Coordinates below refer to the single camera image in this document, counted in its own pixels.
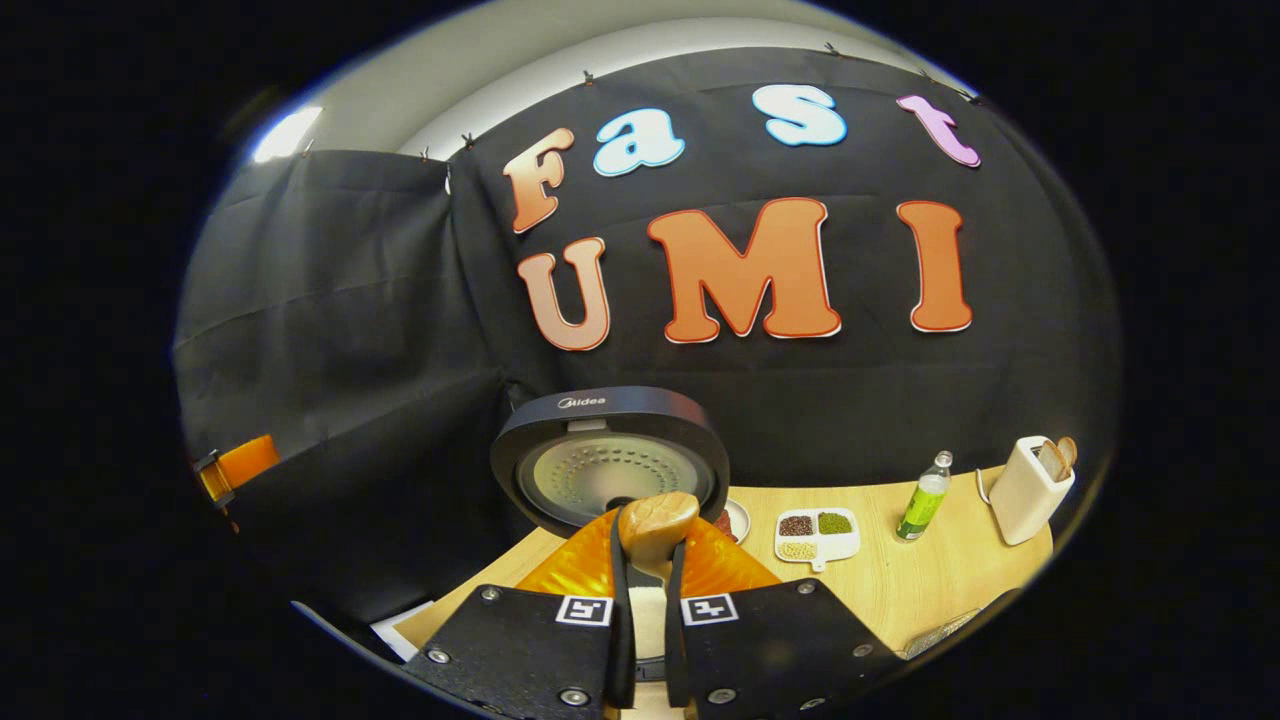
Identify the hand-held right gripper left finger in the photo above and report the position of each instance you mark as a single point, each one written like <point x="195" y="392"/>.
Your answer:
<point x="620" y="640"/>

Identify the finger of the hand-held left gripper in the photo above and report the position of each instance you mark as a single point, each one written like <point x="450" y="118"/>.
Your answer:
<point x="242" y="465"/>

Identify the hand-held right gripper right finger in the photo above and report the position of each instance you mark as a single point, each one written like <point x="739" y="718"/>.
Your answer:
<point x="676" y="640"/>

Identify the wooden spoon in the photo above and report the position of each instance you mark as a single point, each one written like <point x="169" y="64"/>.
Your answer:
<point x="655" y="525"/>

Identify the black rice cooker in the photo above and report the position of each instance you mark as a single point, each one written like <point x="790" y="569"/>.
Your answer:
<point x="610" y="410"/>

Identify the small round white plate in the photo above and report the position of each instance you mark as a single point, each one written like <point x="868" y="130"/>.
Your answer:
<point x="738" y="520"/>

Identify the white divided bean dish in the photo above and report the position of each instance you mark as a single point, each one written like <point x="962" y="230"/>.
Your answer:
<point x="818" y="535"/>

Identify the white paper sheets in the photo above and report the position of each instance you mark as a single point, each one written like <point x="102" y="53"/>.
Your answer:
<point x="400" y="630"/>

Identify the green drink bottle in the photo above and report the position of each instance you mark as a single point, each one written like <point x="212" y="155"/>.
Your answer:
<point x="925" y="500"/>

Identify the white toaster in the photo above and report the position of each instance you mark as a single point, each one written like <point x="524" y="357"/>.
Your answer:
<point x="1025" y="495"/>

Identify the toasted bread slice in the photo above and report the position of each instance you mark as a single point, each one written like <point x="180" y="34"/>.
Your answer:
<point x="1050" y="459"/>
<point x="1069" y="451"/>

